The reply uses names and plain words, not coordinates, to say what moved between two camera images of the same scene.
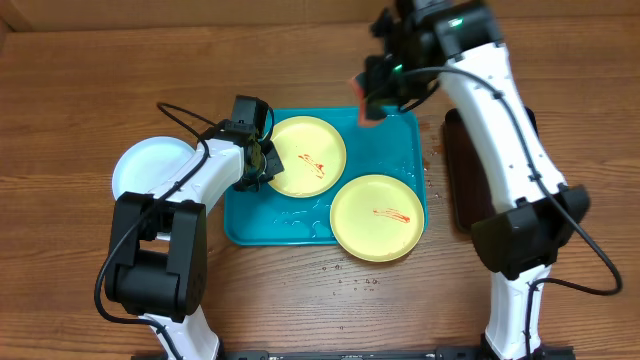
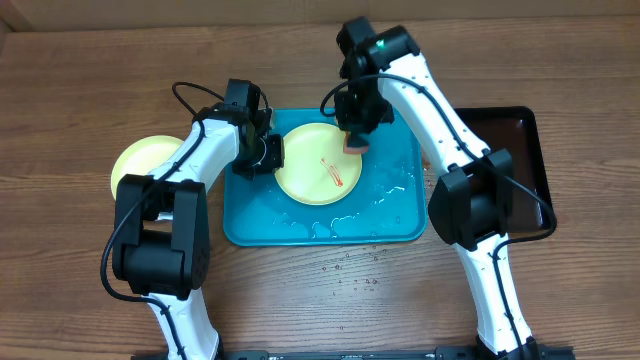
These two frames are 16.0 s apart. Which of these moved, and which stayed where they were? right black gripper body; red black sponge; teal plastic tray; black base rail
Moved: right black gripper body; red black sponge
Stayed: teal plastic tray; black base rail
